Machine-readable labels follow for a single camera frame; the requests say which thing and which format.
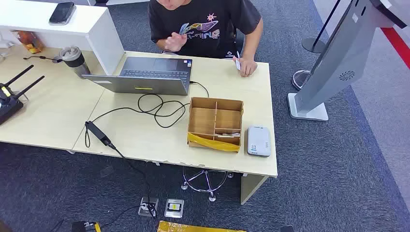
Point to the steel tumbler with lid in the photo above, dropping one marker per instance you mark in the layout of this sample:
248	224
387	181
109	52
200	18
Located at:
75	60

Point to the beige desk leg panel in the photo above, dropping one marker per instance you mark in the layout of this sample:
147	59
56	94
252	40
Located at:
251	187

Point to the grey laptop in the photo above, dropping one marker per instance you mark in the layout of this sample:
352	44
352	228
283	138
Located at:
153	85

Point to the black power adapter brick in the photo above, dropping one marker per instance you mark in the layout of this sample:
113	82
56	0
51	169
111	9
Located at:
97	132

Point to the person's left forearm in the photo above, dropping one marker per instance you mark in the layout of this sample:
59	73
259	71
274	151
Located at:
253	41

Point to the person's left hand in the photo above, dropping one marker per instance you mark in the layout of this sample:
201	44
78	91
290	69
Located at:
248	67

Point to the yellow taped package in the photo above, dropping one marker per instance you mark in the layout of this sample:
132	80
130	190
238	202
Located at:
192	228

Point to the steel floor socket with plug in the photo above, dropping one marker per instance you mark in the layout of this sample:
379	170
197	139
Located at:
148	206

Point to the round clear stanchion base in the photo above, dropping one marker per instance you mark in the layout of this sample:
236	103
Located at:
298	80

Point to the grey kiosk stand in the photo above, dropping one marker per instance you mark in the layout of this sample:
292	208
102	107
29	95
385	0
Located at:
336	64

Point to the white desk shelf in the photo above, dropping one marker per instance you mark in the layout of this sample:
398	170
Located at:
96	38

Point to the person's right forearm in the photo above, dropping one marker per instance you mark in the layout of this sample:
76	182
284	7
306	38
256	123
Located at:
161	44

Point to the black stanchion post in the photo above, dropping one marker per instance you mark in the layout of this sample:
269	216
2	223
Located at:
312	44

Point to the cardboard divider box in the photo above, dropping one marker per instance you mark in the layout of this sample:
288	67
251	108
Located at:
201	120

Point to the orange snack bag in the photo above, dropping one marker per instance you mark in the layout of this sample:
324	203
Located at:
30	41

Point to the steel floor socket yellow label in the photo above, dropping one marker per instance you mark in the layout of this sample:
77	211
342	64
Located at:
174	208

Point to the person's right hand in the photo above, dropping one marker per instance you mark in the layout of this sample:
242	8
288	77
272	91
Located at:
175	42

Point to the chrome stool base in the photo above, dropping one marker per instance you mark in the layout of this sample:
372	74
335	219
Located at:
209	189

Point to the black smartphone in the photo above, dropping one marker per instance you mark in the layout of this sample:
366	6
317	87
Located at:
61	12

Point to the person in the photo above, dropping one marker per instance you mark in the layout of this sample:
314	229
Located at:
205	41

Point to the white card reader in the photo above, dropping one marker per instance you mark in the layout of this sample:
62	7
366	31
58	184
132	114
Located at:
258	141

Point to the white ID card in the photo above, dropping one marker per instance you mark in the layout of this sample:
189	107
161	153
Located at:
238	63

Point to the yellow tape strip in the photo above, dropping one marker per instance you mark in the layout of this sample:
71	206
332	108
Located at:
211	144

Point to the black router with antennas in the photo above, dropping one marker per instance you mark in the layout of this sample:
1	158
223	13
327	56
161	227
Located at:
9	104

